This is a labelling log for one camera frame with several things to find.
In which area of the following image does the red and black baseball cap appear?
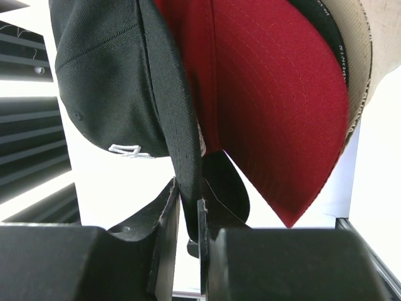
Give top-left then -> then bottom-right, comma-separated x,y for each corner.
157,1 -> 349,227

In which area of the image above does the black cap white NY logo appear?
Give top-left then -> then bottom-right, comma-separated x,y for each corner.
48,0 -> 251,260

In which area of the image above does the black baseball cap gold logo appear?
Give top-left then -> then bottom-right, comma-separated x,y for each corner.
289,0 -> 349,86

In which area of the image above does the beige baseball cap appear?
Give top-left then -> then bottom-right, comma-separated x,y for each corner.
323,0 -> 373,145

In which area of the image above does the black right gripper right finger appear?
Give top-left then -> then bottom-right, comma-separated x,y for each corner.
197,200 -> 388,300

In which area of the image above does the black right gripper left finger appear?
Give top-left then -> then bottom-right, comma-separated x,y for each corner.
1,179 -> 180,300

